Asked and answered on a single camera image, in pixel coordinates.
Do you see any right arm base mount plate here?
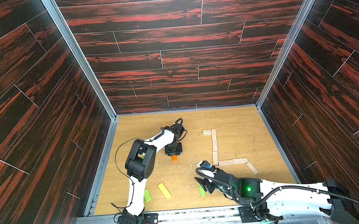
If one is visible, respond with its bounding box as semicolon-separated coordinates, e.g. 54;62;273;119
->
238;206;269;223

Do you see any natural wood block neck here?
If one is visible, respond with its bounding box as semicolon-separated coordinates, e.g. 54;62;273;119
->
212;139;218;152
211;129;217;140

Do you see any natural wood block neck top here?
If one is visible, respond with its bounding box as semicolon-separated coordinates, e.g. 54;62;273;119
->
211;129;217;140

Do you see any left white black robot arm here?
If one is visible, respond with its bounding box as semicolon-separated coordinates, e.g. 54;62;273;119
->
117;118;187;224

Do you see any natural wood block body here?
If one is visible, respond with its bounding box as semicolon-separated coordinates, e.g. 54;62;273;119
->
212;152;219;166

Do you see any orange block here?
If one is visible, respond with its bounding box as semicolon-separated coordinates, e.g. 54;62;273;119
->
172;155;178;162

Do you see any light green block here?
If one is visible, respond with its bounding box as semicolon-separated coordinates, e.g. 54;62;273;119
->
144;189;152;203
199;185;206;197

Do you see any yellow block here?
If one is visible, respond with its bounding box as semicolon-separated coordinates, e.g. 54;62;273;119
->
158;183;172;199

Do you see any natural wood block diagonal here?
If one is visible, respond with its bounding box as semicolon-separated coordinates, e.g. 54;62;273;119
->
218;159;235;166

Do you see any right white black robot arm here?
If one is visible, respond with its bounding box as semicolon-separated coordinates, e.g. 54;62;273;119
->
195;161;359;224

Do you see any short natural wood block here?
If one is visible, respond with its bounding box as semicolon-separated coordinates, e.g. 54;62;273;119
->
203;130;212;135

